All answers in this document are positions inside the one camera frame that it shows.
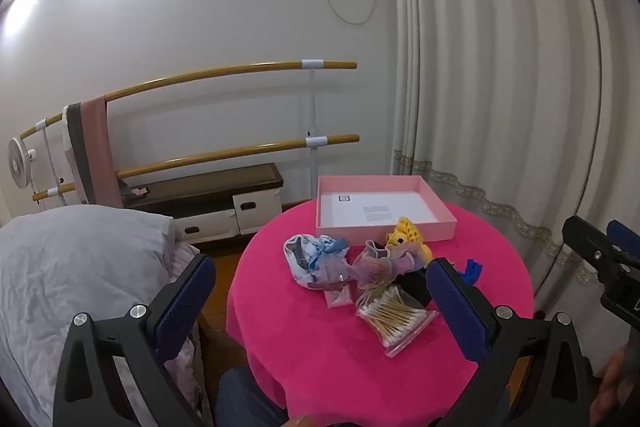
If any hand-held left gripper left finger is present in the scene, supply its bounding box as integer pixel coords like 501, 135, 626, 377
52, 253, 217, 427

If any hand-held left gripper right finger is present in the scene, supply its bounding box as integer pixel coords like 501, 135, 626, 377
425, 257, 593, 427

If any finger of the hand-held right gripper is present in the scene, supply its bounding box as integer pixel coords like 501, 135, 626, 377
562, 216, 640, 283
607, 220, 640, 258

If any dark blue crochet piece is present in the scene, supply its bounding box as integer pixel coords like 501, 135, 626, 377
460, 258, 484, 288

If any black pouch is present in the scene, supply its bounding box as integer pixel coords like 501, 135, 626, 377
397, 274, 431, 308

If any bag of cotton swabs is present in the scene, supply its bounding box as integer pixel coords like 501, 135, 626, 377
355, 284, 441, 358

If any pink purple organza scrunchie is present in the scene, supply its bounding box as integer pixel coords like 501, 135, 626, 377
320, 239, 431, 294

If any yellow crochet toy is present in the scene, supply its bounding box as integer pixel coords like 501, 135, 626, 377
385, 217, 434, 266

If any pink cardboard box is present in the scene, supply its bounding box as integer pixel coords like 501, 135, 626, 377
315, 175, 458, 244

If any blue white floral cloth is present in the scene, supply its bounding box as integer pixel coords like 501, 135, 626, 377
283, 234, 351, 291

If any light blue knitted piece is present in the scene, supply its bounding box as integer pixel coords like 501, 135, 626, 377
320, 238, 351, 258

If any person's right hand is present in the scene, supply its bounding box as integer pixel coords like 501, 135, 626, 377
591, 347, 640, 427

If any white storage box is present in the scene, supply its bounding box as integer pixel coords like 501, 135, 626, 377
172, 207, 237, 248
232, 187, 282, 237

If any grey quilt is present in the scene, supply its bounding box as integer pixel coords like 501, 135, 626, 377
0, 204, 179, 415

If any person's jeans leg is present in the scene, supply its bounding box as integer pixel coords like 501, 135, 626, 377
215, 367, 290, 427

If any dark wooden bench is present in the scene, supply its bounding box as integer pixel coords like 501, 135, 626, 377
117, 163, 285, 210

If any round pink table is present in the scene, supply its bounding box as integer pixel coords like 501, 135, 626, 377
226, 199, 535, 427

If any pink towel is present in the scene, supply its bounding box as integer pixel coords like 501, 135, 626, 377
80, 94, 124, 208

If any grey towel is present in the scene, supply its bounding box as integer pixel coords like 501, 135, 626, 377
62, 103, 92, 204

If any cream curtain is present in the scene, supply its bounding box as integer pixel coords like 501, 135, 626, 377
389, 0, 640, 290

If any white fan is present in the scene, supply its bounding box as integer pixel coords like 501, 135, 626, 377
7, 137, 39, 194

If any short wooden barre rail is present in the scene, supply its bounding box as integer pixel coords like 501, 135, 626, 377
32, 134, 360, 202

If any long wooden barre rail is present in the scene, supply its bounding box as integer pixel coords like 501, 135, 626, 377
20, 61, 358, 142

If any tall white barre post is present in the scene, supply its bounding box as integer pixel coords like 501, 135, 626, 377
301, 59, 327, 204

